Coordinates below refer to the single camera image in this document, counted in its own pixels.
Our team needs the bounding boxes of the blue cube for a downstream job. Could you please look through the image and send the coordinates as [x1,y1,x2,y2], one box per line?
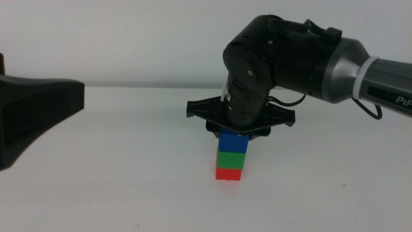
[218,128,251,154]

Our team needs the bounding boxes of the green cube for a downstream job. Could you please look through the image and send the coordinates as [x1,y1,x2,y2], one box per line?
[217,150,247,171]

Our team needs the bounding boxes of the red cube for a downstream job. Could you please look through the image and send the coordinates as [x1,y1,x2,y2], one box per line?
[215,167,243,182]

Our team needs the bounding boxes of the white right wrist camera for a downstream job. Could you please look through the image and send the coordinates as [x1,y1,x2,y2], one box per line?
[220,82,230,103]

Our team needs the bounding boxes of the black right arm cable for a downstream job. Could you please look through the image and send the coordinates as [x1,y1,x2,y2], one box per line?
[267,93,384,121]

